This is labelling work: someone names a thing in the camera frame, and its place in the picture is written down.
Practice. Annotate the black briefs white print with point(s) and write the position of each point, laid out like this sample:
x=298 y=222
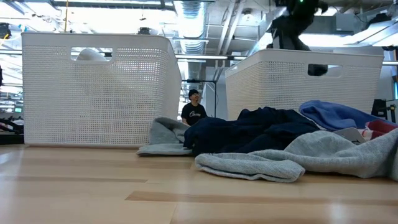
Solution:
x=317 y=70

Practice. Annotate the white perforated plastic bin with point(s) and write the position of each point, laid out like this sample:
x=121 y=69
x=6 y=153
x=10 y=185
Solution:
x=93 y=102
x=280 y=90

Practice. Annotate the navy blue garment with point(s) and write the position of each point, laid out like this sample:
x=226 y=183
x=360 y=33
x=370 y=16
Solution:
x=248 y=130

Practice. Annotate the white garment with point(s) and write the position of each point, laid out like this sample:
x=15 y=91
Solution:
x=90 y=55

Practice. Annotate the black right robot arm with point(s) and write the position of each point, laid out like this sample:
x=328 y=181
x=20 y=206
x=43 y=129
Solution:
x=306 y=7

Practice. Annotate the blue sock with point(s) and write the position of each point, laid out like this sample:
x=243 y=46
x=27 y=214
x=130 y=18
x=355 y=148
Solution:
x=335 y=115

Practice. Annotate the white handwritten paper tag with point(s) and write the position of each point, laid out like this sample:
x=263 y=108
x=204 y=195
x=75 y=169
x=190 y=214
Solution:
x=351 y=135

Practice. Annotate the person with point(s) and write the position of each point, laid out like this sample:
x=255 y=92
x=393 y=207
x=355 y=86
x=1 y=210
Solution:
x=193 y=113

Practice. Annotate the maroon sock pink toe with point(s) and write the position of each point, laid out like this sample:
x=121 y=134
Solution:
x=382 y=126

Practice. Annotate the green exit sign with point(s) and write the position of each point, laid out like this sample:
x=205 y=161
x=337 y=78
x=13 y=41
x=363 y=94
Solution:
x=18 y=109

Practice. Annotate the dark office furniture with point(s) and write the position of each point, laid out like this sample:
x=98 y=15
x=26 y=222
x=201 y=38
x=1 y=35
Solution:
x=11 y=132

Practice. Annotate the ribbed silver ventilation duct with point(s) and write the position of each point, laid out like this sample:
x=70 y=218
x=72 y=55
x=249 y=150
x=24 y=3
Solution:
x=189 y=25

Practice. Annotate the black stand frame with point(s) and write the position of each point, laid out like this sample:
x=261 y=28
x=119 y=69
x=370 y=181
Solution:
x=199 y=81

